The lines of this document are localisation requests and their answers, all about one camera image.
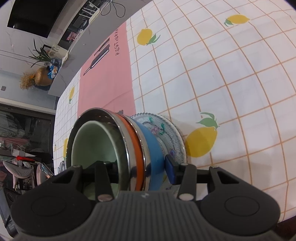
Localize black television screen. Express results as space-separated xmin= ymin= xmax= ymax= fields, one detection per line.
xmin=7 ymin=0 xmax=68 ymax=38

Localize green ceramic bowl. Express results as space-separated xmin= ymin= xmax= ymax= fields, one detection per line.
xmin=71 ymin=120 xmax=128 ymax=196

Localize black cable on ledge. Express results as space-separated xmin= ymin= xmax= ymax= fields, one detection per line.
xmin=100 ymin=0 xmax=127 ymax=18

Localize white wifi router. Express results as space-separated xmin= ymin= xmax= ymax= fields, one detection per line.
xmin=78 ymin=1 xmax=100 ymax=23

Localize lemon pattern tablecloth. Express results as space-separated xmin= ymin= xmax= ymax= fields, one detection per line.
xmin=53 ymin=1 xmax=295 ymax=220

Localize green spiky potted plant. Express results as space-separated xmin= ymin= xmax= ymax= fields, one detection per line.
xmin=29 ymin=39 xmax=52 ymax=67

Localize blue steel bowl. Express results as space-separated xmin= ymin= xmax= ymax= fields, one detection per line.
xmin=135 ymin=121 xmax=165 ymax=191

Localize orange steel bowl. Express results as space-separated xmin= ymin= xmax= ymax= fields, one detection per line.
xmin=66 ymin=108 xmax=144 ymax=191

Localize brown vase dried flowers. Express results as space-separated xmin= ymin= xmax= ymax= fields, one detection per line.
xmin=20 ymin=67 xmax=53 ymax=89

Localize clear glass patterned plate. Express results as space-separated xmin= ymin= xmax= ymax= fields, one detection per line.
xmin=131 ymin=113 xmax=187 ymax=164

